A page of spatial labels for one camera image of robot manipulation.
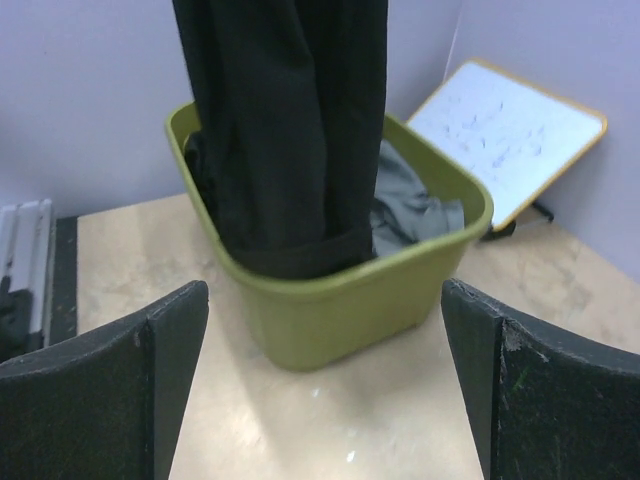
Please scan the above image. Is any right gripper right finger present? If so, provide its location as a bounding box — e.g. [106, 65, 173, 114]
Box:
[441, 279, 639, 479]

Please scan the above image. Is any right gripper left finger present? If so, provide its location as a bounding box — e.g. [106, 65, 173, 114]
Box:
[1, 280, 209, 479]

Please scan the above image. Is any black t-shirt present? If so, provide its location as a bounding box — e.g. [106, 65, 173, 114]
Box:
[173, 0, 388, 280]

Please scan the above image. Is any grey shirt in bin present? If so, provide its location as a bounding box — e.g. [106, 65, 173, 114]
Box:
[370, 140, 465, 257]

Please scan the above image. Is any green plastic laundry bin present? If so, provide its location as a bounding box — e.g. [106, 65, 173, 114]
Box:
[165, 103, 493, 372]

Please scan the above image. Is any small whiteboard yellow frame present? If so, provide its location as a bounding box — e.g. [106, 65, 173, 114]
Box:
[408, 58, 608, 232]

